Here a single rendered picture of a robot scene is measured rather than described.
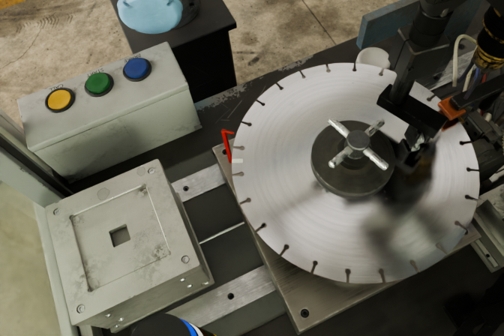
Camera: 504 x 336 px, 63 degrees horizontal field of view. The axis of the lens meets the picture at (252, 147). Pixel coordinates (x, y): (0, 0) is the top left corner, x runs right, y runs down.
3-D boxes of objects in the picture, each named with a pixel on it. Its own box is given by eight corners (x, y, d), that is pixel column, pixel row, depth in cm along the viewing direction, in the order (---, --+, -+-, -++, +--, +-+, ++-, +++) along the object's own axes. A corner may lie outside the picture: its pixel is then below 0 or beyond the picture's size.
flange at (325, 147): (377, 210, 53) (382, 203, 51) (298, 176, 56) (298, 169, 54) (403, 140, 57) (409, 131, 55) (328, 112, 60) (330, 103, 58)
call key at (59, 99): (55, 118, 71) (49, 112, 69) (50, 101, 73) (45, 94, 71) (78, 109, 72) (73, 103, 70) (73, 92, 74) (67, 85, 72)
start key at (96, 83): (93, 100, 72) (88, 94, 70) (88, 84, 74) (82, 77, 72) (115, 92, 72) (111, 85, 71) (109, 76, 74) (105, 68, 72)
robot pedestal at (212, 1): (151, 130, 173) (70, -16, 107) (238, 93, 179) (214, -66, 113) (184, 212, 155) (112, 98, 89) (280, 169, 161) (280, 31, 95)
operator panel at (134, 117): (69, 184, 80) (27, 148, 67) (57, 140, 85) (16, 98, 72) (202, 127, 84) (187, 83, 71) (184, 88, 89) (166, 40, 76)
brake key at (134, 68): (131, 85, 73) (127, 79, 71) (125, 69, 75) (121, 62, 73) (153, 77, 73) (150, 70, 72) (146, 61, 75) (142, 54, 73)
